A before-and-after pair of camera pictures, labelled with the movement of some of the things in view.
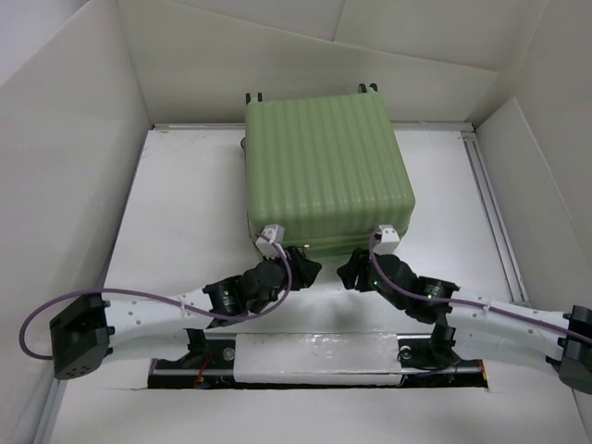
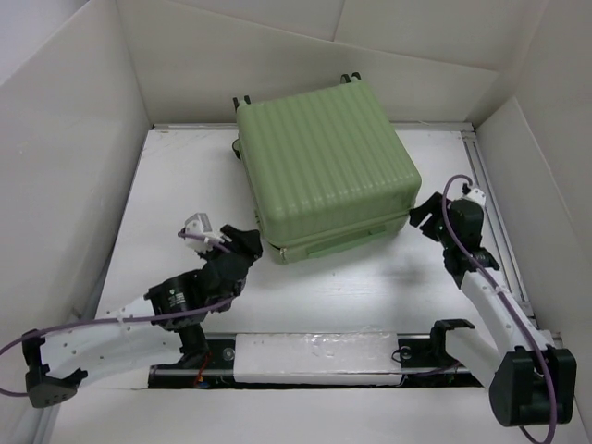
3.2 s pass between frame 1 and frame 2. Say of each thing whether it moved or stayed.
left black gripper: moved
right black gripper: moved
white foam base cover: stayed
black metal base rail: stayed
